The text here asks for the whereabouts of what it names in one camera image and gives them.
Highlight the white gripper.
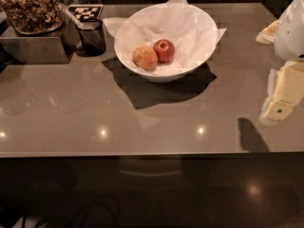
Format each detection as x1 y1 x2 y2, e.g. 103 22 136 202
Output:
256 0 304 125

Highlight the red apple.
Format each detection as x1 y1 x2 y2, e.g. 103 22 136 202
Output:
153 39 175 63

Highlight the white ceramic bowl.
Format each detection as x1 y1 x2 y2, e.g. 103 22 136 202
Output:
113 3 219 84

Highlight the yellow-red apple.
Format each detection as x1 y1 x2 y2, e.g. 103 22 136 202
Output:
132 46 158 70

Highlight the white paper liner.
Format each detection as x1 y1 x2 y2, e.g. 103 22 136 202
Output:
103 0 228 70

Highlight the black mesh cup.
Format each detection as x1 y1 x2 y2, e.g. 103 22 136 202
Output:
77 19 106 56

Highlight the black white fiducial marker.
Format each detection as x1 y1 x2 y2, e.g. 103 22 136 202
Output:
67 4 104 21

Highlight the utensil in mesh cup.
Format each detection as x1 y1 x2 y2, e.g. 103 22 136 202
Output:
58 3 85 29

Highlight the metal box stand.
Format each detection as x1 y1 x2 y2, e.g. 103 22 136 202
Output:
0 22 80 65

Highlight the black floor cable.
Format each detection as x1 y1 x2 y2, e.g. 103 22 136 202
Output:
18 195 122 228

